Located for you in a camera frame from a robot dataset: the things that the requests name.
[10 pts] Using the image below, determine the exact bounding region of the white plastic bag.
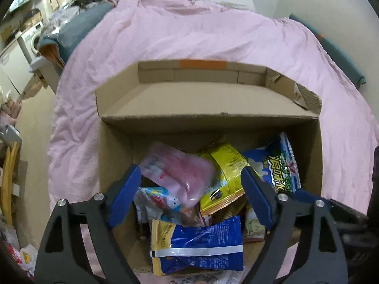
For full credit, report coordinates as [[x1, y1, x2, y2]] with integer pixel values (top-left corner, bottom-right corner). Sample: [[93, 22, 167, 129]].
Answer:
[[12, 243, 39, 275]]

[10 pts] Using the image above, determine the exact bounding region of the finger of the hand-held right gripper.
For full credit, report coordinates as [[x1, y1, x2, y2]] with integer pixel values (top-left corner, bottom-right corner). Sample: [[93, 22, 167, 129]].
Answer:
[[294, 189, 368, 223]]

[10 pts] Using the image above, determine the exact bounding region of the blue green flag snack packet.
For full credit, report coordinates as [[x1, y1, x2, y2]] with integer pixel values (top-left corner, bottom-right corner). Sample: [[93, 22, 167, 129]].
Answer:
[[242, 132, 302, 196]]

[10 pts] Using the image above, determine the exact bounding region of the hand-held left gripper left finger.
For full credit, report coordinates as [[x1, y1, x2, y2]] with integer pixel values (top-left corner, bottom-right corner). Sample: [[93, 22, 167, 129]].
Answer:
[[34, 164, 142, 284]]

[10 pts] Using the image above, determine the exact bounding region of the white washing machine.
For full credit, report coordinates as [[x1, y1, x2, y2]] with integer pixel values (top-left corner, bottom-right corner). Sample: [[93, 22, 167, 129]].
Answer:
[[16, 22, 45, 62]]

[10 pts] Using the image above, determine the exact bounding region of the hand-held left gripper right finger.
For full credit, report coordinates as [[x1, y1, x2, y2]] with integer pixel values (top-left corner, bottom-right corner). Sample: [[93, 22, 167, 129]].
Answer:
[[240, 166, 349, 284]]

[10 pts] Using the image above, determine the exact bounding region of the blue grey blanket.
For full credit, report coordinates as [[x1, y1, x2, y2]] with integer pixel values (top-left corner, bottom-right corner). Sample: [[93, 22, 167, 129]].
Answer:
[[38, 3, 114, 66]]

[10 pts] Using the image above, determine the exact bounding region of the blue and white snack packet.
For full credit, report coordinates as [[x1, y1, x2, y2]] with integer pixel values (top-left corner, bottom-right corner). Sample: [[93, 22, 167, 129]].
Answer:
[[150, 215, 245, 276]]

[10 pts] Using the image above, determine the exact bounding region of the brown cardboard box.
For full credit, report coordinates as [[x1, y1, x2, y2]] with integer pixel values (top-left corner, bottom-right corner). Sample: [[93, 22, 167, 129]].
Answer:
[[95, 60, 323, 275]]

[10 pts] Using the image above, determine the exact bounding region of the pink translucent snack packet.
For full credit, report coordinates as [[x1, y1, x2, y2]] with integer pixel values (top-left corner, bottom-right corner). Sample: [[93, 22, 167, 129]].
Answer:
[[139, 142, 216, 209]]

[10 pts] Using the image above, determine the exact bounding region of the teal cushion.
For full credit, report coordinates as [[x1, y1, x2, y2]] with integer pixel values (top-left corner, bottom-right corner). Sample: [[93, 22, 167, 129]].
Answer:
[[289, 13, 366, 86]]

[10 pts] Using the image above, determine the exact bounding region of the pale green snack packet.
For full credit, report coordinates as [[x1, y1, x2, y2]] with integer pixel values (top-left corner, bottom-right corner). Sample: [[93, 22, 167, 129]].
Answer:
[[244, 204, 267, 240]]

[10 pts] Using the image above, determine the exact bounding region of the white and red snack packet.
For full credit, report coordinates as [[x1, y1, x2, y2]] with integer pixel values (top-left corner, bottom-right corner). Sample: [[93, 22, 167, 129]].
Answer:
[[135, 186, 182, 225]]

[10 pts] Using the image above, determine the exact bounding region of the yellow snack packet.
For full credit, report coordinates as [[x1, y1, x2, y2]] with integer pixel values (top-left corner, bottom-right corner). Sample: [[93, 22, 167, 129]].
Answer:
[[199, 138, 249, 218]]

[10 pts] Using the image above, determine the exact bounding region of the white cabinet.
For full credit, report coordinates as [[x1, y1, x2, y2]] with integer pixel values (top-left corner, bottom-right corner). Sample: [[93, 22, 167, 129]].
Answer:
[[0, 44, 33, 95]]

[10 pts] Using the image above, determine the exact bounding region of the yellow padded bar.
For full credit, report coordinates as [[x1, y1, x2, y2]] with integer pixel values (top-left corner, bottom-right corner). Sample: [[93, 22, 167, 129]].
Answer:
[[0, 142, 21, 225]]

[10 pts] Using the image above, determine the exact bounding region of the pink blanket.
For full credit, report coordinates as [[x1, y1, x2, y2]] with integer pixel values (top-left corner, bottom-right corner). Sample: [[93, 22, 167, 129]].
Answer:
[[47, 0, 376, 284]]

